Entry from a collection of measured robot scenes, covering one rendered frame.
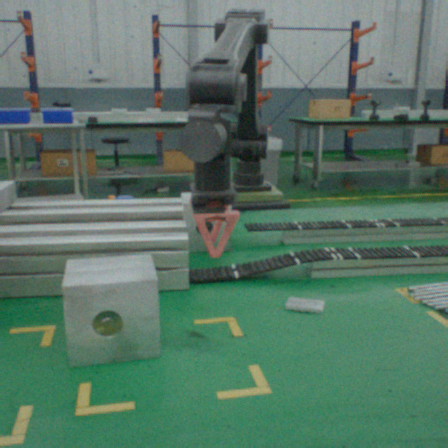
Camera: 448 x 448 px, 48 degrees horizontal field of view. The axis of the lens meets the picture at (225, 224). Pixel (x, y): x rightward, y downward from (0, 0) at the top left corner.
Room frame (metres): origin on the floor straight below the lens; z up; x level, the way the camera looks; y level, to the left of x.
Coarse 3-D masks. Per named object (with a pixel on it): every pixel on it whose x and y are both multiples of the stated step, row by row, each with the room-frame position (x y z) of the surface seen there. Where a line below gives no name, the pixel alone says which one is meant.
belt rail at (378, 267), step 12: (312, 264) 0.77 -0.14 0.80; (324, 264) 0.77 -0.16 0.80; (336, 264) 0.77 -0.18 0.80; (348, 264) 0.77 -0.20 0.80; (360, 264) 0.78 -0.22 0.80; (372, 264) 0.78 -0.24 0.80; (384, 264) 0.78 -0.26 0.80; (396, 264) 0.79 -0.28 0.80; (408, 264) 0.79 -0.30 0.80; (420, 264) 0.79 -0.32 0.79; (432, 264) 0.80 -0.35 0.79; (444, 264) 0.80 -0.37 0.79; (312, 276) 0.77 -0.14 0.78; (324, 276) 0.77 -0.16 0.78; (336, 276) 0.77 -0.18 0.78; (348, 276) 0.77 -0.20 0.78; (360, 276) 0.78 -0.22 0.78
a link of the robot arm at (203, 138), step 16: (240, 80) 0.75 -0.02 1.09; (240, 96) 0.75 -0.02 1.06; (192, 112) 0.68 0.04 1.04; (208, 112) 0.67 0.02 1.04; (224, 112) 0.72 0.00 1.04; (192, 128) 0.67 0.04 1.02; (208, 128) 0.67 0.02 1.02; (224, 128) 0.72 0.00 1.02; (192, 144) 0.67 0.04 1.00; (208, 144) 0.67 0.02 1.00; (224, 144) 0.70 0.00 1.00; (192, 160) 0.67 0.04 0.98; (208, 160) 0.67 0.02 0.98
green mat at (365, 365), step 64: (192, 256) 0.88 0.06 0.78; (256, 256) 0.88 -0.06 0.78; (0, 320) 0.61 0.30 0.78; (64, 320) 0.61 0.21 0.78; (192, 320) 0.61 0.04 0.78; (256, 320) 0.61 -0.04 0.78; (320, 320) 0.61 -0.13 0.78; (384, 320) 0.61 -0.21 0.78; (0, 384) 0.46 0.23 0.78; (64, 384) 0.46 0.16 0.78; (128, 384) 0.46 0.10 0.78; (192, 384) 0.46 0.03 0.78; (320, 384) 0.46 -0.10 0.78; (384, 384) 0.46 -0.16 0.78
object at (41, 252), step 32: (64, 224) 0.78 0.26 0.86; (96, 224) 0.79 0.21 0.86; (128, 224) 0.79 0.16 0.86; (160, 224) 0.79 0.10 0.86; (0, 256) 0.69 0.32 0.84; (32, 256) 0.70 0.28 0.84; (64, 256) 0.69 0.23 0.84; (96, 256) 0.70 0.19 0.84; (160, 256) 0.71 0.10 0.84; (0, 288) 0.68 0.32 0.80; (32, 288) 0.69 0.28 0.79; (160, 288) 0.71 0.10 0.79
